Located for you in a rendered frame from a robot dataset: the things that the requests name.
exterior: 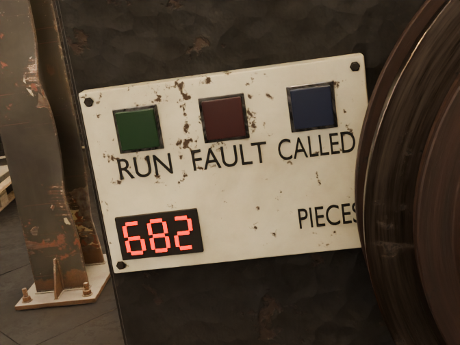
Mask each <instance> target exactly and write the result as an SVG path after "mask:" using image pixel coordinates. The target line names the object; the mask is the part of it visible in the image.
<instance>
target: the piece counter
mask: <svg viewBox="0 0 460 345"><path fill-rule="evenodd" d="M186 219H187V216H178V217H175V220H186ZM187 220H188V228H189V231H191V230H192V222H191V219H187ZM150 222H151V223H156V222H162V219H161V218H160V219H153V220H150ZM151 223H149V224H147V227H148V232H149V235H153V238H161V237H165V235H164V233H168V230H167V225H166V222H162V224H163V228H164V233H160V234H153V233H152V229H151ZM125 224H126V226H132V225H138V223H137V221H135V222H126V223H125ZM126 226H124V227H123V233H124V237H125V238H129V241H131V240H140V236H135V237H128V235H127V228H126ZM189 231H178V232H177V234H178V235H187V234H190V232H189ZM178 235H175V244H176V247H178V246H180V245H179V238H178ZM153 238H150V243H151V249H152V250H153V249H155V245H154V240H153ZM165 240H166V247H167V248H170V241H169V237H168V236H167V237H165ZM129 241H125V244H126V247H127V252H131V249H130V245H129ZM140 241H141V245H142V251H145V250H146V246H145V243H144V239H142V240H140ZM167 248H159V249H155V252H156V253H160V252H166V251H167ZM186 249H192V245H189V246H180V250H186ZM142 251H133V252H131V255H141V254H143V252H142Z"/></svg>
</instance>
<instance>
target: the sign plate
mask: <svg viewBox="0 0 460 345"><path fill-rule="evenodd" d="M326 85H330V87H331V98H332V104H333V117H334V125H327V126H321V127H311V128H305V129H294V121H293V115H292V104H291V98H290V90H295V89H301V88H310V87H316V86H326ZM232 97H241V100H242V110H243V115H244V124H245V130H246V135H245V136H240V137H234V138H223V139H217V140H207V136H206V131H205V123H204V118H203V110H202V105H201V102H202V101H211V100H216V99H227V98H232ZM79 100H80V104H81V110H82V114H83V118H84V125H85V128H86V135H87V139H88V145H89V149H90V155H91V159H92V165H93V169H94V175H95V179H96V183H97V190H98V193H99V200H100V204H101V210H102V214H103V220H104V224H105V230H106V234H107V241H108V244H109V248H110V255H111V258H112V265H113V269H114V273H121V272H133V271H141V270H152V269H160V268H172V267H179V266H191V265H199V264H211V263H218V262H225V261H237V260H244V259H257V258H264V257H276V256H283V255H295V254H303V253H315V252H322V251H334V250H342V249H348V248H361V243H360V239H359V232H358V228H357V219H356V212H355V166H356V159H357V149H358V144H359V137H360V133H361V128H362V125H363V120H364V117H365V114H366V110H367V107H368V92H367V84H366V70H365V62H364V56H363V55H362V54H361V53H354V54H348V55H339V56H333V57H324V58H318V59H312V60H303V61H297V62H288V63H282V64H273V65H267V66H258V67H252V68H243V69H237V70H232V71H222V72H217V73H207V74H202V75H192V76H186V77H177V78H171V79H161V80H156V81H146V82H141V83H135V84H126V85H120V86H110V87H105V88H95V89H90V90H84V91H83V92H80V93H79ZM149 108H153V109H154V111H155V119H156V123H157V130H158V135H159V143H160V146H158V147H152V148H146V149H136V150H129V151H122V148H121V144H120V137H119V133H118V126H117V122H116V115H115V113H117V112H127V111H133V110H143V109H149ZM178 216H187V219H191V222H192V230H191V231H189V228H188V220H187V219H186V220H175V217H178ZM160 218H161V219H162V222H166V225H167V230H168V233H164V228H163V224H162V222H156V223H151V222H150V220H153V219H160ZM135 221H137V223H138V225H132V226H126V224H125V223H126V222H135ZM149 223H151V229H152V233H153V234H160V233H164V235H165V237H167V236H168V237H169V241H170V248H167V247H166V240H165V237H161V238H153V235H149V232H148V227H147V224H149ZM124 226H126V228H127V235H128V237H135V236H140V240H142V239H144V243H145V246H146V250H145V251H142V245H141V241H140V240H131V241H129V238H125V237H124V233H123V227H124ZM178 231H189V232H190V234H187V235H178V234H177V232H178ZM175 235H178V238H179V245H180V246H189V245H192V249H186V250H180V246H178V247H176V244H175ZM150 238H153V240H154V245H155V249H159V248H167V251H166V252H160V253H156V252H155V249H153V250H152V249H151V243H150ZM125 241H129V245H130V249H131V252H133V251H142V252H143V254H141V255H131V252H127V247H126V244H125Z"/></svg>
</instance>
